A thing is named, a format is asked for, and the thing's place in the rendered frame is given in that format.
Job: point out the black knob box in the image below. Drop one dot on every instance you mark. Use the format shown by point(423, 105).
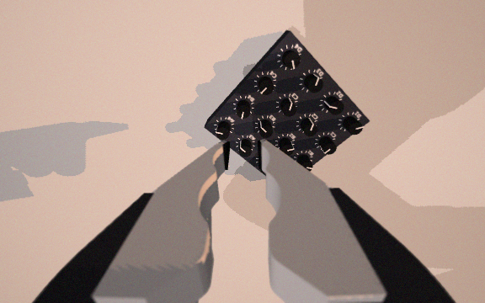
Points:
point(289, 100)

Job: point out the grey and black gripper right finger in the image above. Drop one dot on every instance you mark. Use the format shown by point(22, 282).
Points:
point(324, 248)

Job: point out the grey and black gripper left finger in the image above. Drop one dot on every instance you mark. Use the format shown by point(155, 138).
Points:
point(156, 251)

